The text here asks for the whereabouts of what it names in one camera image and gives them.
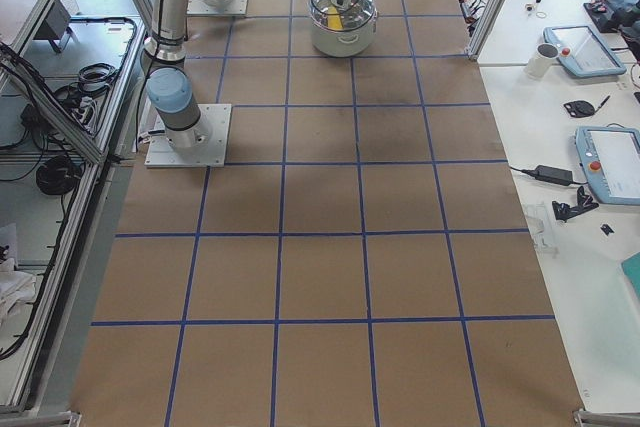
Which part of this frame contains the near blue teach pendant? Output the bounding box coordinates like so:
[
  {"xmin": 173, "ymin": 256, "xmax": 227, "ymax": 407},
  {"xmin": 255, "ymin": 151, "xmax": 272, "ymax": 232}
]
[{"xmin": 575, "ymin": 126, "xmax": 639, "ymax": 206}]

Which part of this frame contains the pale green cooking pot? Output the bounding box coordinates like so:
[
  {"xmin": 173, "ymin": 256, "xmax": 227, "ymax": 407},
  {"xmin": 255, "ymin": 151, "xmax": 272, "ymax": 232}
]
[{"xmin": 308, "ymin": 0, "xmax": 378, "ymax": 58}]

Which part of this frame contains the blue teach pendant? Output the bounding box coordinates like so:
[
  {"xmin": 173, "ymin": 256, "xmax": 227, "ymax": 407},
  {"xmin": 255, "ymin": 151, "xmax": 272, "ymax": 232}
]
[
  {"xmin": 543, "ymin": 25, "xmax": 626, "ymax": 78},
  {"xmin": 575, "ymin": 126, "xmax": 639, "ymax": 206}
]

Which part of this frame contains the black pen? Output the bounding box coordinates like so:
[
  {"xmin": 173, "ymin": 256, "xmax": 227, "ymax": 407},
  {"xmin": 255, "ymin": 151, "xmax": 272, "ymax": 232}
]
[{"xmin": 596, "ymin": 95, "xmax": 611, "ymax": 112}]

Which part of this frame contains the white mug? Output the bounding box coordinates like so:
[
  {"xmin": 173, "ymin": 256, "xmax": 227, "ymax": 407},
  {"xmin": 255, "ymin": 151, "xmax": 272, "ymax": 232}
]
[{"xmin": 524, "ymin": 43, "xmax": 559, "ymax": 79}]

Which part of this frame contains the glass pot lid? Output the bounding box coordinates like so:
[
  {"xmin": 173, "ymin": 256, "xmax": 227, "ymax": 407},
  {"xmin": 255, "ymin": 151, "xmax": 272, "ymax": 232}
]
[{"xmin": 308, "ymin": 0, "xmax": 377, "ymax": 33}]

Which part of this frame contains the far blue teach pendant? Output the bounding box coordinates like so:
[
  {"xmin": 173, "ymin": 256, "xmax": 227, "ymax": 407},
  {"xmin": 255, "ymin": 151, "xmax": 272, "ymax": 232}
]
[{"xmin": 543, "ymin": 25, "xmax": 626, "ymax": 78}]

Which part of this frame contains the yellow corn cob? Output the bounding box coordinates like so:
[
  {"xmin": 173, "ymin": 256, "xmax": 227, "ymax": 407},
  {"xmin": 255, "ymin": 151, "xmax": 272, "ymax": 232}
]
[{"xmin": 326, "ymin": 5, "xmax": 343, "ymax": 32}]

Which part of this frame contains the brown paper table cover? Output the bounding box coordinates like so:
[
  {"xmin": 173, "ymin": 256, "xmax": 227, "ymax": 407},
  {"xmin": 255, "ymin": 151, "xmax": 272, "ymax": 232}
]
[{"xmin": 71, "ymin": 0, "xmax": 580, "ymax": 426}]

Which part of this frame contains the black power brick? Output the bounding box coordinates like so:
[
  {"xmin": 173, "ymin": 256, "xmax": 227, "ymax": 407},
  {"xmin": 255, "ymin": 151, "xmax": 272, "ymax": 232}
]
[{"xmin": 533, "ymin": 165, "xmax": 574, "ymax": 186}]

